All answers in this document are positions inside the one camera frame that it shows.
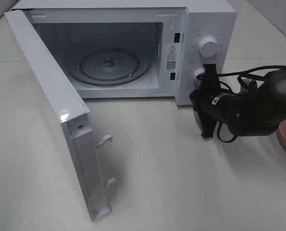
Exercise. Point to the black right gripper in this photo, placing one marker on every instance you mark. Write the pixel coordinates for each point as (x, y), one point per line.
(211, 102)

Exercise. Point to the white microwave door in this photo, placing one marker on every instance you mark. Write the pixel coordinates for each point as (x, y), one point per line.
(70, 110)

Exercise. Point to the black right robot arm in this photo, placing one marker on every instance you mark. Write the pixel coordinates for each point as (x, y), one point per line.
(250, 103)

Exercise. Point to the lower white timer knob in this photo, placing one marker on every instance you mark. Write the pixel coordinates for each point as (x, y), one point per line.
(196, 74)

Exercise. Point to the upper white power knob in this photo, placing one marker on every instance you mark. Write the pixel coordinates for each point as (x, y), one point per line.
(208, 46)

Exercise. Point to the white warning label sticker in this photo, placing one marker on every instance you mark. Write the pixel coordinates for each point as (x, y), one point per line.
(172, 57)

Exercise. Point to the glass microwave turntable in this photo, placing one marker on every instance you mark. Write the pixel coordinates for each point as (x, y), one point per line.
(109, 63)

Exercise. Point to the white microwave oven body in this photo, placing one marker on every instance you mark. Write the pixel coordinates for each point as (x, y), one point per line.
(64, 24)

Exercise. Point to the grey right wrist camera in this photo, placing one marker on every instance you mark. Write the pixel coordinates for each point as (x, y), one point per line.
(247, 84)

